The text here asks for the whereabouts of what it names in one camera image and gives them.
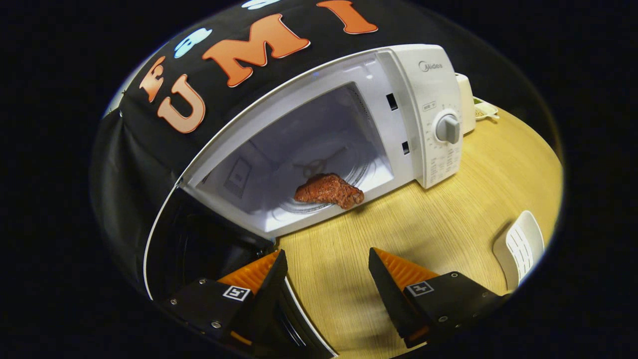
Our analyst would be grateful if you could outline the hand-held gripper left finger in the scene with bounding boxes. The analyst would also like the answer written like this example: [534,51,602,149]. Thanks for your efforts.
[159,249,289,350]

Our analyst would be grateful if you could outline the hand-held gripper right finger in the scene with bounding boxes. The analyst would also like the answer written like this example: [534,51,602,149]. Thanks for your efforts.
[368,247,509,349]

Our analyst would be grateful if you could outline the brown roast chicken wing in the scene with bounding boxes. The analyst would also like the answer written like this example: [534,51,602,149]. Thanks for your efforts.
[294,173,365,210]

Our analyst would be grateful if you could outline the white microwave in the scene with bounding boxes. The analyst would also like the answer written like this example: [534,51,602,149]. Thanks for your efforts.
[144,44,464,357]

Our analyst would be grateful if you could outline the white rectangular ribbed plate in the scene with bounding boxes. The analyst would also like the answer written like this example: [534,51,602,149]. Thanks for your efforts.
[492,210,545,291]

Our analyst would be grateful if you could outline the white toaster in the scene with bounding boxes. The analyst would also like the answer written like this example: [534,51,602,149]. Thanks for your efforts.
[455,73,477,135]

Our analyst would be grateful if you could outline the white divided dish of beans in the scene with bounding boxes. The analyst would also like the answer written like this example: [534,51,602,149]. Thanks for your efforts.
[473,97,499,122]

